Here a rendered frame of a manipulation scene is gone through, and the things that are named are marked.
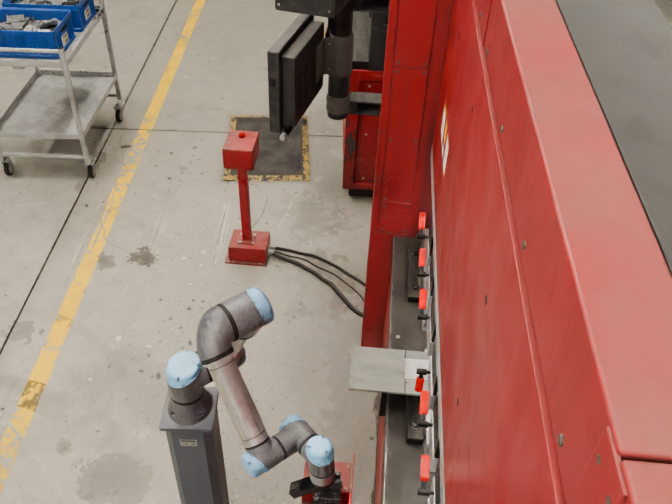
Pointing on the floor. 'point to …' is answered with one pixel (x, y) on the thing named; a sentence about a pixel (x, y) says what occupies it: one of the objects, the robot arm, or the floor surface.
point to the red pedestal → (254, 250)
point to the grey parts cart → (59, 98)
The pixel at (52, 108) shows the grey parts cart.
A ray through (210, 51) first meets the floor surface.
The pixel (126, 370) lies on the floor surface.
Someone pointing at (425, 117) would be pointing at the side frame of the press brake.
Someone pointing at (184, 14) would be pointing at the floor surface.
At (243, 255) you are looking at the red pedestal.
